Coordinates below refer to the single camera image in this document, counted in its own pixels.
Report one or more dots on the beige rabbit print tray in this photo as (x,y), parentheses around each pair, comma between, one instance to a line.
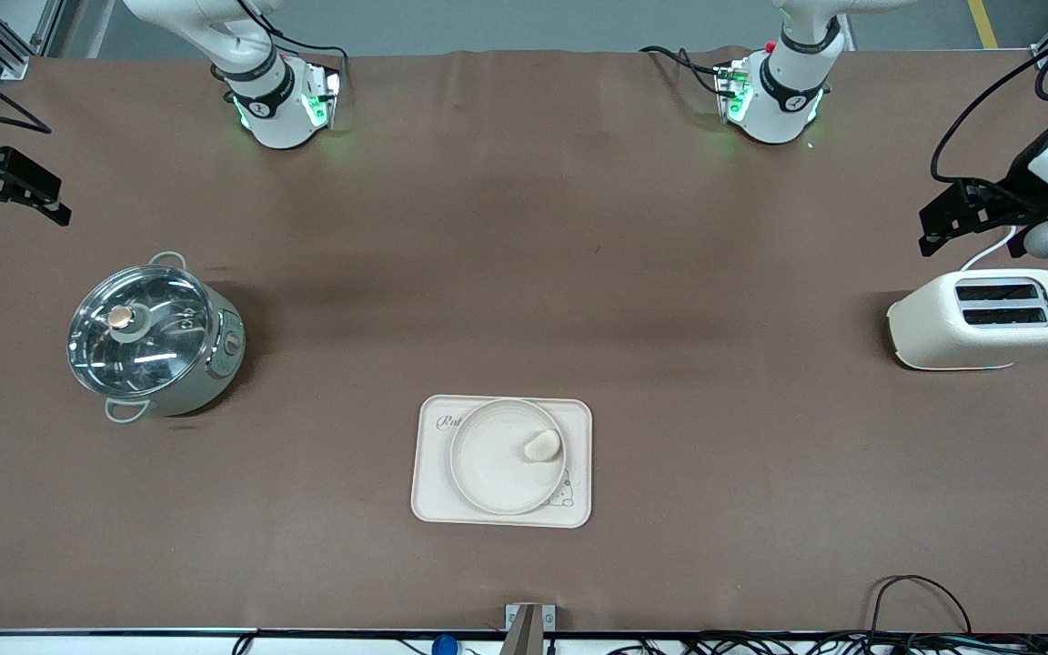
(433,500)

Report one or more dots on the small pale bun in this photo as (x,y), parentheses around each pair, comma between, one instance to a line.
(542,445)

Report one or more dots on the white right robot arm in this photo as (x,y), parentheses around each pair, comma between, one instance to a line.
(274,100)

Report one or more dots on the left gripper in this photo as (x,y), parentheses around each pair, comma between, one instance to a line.
(1018,189)

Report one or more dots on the blue round cap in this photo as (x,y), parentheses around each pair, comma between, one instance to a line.
(444,646)

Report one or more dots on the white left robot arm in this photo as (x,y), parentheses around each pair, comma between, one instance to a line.
(783,91)

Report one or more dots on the cream two-slot toaster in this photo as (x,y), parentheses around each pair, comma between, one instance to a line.
(952,332)

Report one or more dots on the pale green electric pot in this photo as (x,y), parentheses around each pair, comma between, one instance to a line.
(219,364)

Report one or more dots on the glass pot lid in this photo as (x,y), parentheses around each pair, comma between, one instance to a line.
(156,346)

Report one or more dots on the metal table bracket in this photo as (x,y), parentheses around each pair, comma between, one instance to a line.
(524,628)

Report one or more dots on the round beige plate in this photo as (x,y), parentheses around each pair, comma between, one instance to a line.
(492,464)

